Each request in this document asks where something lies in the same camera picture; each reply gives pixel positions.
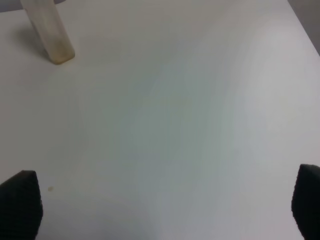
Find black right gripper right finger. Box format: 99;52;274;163
291;164;320;240

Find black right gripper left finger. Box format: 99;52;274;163
0;170;43;240

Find clear plastic drink bottle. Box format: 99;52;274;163
21;0;75;65

